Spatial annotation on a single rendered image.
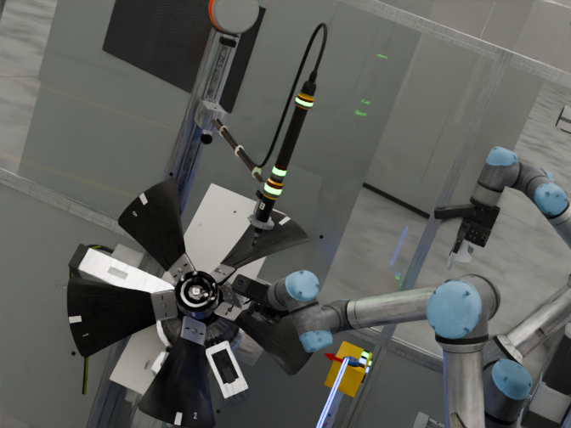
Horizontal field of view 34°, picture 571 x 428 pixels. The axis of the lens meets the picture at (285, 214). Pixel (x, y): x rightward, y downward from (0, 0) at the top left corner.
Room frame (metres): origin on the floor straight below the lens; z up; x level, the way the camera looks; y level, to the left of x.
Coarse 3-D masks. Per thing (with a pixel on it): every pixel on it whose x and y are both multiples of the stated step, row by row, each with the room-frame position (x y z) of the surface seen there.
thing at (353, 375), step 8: (344, 344) 2.65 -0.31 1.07; (344, 352) 2.59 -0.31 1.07; (352, 352) 2.61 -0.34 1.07; (360, 352) 2.63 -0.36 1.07; (368, 360) 2.60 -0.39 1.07; (336, 368) 2.52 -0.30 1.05; (352, 368) 2.51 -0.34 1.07; (360, 368) 2.53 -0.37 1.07; (328, 376) 2.52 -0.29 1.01; (336, 376) 2.51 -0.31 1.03; (344, 376) 2.51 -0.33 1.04; (352, 376) 2.51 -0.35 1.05; (360, 376) 2.50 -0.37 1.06; (328, 384) 2.52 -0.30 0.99; (344, 384) 2.51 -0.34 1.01; (352, 384) 2.51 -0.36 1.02; (344, 392) 2.51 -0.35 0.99; (352, 392) 2.51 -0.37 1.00
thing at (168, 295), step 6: (156, 294) 2.32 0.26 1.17; (162, 294) 2.33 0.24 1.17; (168, 294) 2.33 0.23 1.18; (156, 300) 2.33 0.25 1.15; (162, 300) 2.33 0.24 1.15; (168, 300) 2.34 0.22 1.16; (174, 300) 2.34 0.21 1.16; (156, 306) 2.33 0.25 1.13; (168, 306) 2.34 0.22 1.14; (174, 306) 2.34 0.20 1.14; (156, 312) 2.33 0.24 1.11; (162, 312) 2.34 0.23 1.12; (168, 312) 2.34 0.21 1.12; (174, 312) 2.35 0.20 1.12; (156, 318) 2.33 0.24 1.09; (162, 318) 2.34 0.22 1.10
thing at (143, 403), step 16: (176, 352) 2.22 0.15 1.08; (192, 352) 2.25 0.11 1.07; (176, 368) 2.20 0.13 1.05; (192, 368) 2.23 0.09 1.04; (160, 384) 2.15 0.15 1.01; (176, 384) 2.17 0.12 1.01; (192, 384) 2.21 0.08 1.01; (208, 384) 2.25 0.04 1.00; (144, 400) 2.11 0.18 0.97; (160, 400) 2.13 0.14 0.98; (176, 400) 2.15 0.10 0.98; (192, 400) 2.18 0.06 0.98; (208, 400) 2.22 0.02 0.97; (160, 416) 2.11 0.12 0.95; (208, 416) 2.19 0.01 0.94
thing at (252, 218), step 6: (264, 186) 2.36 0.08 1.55; (258, 192) 2.37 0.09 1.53; (258, 198) 2.36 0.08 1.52; (258, 204) 2.36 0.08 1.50; (258, 210) 2.36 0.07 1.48; (252, 216) 2.35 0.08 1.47; (252, 222) 2.32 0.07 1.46; (258, 222) 2.32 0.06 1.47; (264, 222) 2.33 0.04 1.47; (270, 222) 2.35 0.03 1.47; (264, 228) 2.32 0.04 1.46; (270, 228) 2.33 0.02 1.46
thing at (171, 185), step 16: (144, 192) 2.52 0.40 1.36; (160, 192) 2.51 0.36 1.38; (176, 192) 2.49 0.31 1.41; (128, 208) 2.52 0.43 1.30; (144, 208) 2.50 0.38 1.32; (160, 208) 2.48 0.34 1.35; (176, 208) 2.47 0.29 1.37; (128, 224) 2.51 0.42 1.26; (144, 224) 2.49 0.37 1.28; (160, 224) 2.46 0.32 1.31; (176, 224) 2.44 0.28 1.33; (144, 240) 2.48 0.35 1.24; (160, 240) 2.45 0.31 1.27; (176, 240) 2.43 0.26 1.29; (160, 256) 2.45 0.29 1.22; (176, 256) 2.41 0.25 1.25
